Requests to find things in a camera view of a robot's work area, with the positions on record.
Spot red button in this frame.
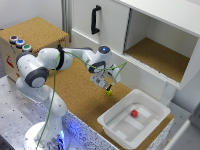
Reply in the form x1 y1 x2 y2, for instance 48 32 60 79
9 34 20 45

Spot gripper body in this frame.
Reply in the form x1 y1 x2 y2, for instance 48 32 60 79
90 68 117 90

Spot white cabinet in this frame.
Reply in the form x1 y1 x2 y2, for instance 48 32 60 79
69 0 200 107

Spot pink block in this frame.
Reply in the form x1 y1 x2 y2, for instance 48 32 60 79
130 109 139 118

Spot green button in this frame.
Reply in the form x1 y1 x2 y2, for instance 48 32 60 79
21 43 33 53

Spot white sliding door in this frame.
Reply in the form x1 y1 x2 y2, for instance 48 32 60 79
71 0 131 55

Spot black door handle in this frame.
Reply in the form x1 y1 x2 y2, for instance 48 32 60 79
90 4 102 36

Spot blue button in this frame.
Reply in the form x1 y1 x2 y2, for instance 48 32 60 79
15 38 26 48

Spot white plastic box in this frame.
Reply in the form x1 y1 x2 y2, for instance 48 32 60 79
96 88 172 150

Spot yellow block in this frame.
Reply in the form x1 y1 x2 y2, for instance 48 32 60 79
105 88 113 97

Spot wooden drawer box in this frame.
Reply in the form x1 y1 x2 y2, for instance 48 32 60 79
0 16 71 83

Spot green cable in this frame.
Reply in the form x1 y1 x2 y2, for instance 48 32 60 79
34 50 128 150

